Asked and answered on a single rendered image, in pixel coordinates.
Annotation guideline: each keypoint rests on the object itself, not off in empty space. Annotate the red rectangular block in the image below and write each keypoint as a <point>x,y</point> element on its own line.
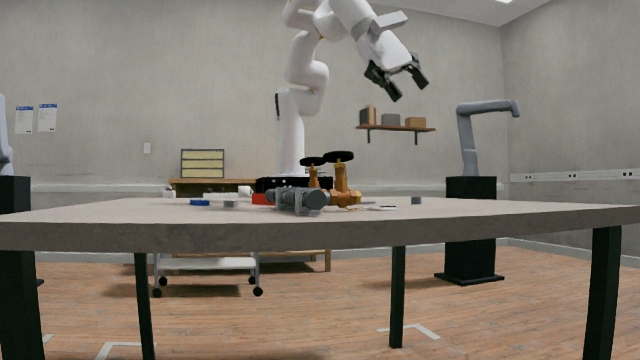
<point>259,199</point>

